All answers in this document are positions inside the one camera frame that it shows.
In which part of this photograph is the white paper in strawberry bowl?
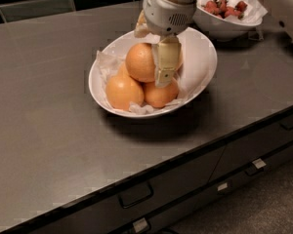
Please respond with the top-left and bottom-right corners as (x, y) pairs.
(196, 0), (269, 23)

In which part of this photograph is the orange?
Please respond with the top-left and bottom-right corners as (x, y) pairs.
(143, 79), (179, 108)
(105, 75), (145, 111)
(176, 49), (184, 71)
(125, 43), (155, 83)

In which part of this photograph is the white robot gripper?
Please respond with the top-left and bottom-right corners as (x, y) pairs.
(134, 0), (196, 88)

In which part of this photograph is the white paper in orange bowl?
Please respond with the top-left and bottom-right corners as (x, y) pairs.
(89, 51), (192, 118)

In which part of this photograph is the dark left drawer front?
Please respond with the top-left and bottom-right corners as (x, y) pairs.
(29, 147), (224, 234)

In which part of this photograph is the white bowl with strawberries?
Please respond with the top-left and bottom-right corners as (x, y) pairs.
(193, 0), (263, 41)

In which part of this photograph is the dark drawer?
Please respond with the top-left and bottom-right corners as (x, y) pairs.
(120, 136), (293, 234)
(29, 147), (224, 234)
(210, 114), (293, 181)

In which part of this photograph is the dark lower drawer front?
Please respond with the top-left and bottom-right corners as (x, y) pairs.
(120, 136), (293, 234)

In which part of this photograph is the white bowl with oranges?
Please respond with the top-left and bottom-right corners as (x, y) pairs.
(100, 28), (218, 105)

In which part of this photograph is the red strawberries pile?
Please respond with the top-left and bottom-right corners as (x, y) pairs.
(202, 0), (248, 20)

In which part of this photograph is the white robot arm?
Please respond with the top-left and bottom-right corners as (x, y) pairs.
(134, 0), (293, 88)

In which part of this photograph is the dark right drawer front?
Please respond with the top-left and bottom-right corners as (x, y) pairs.
(210, 114), (293, 181)

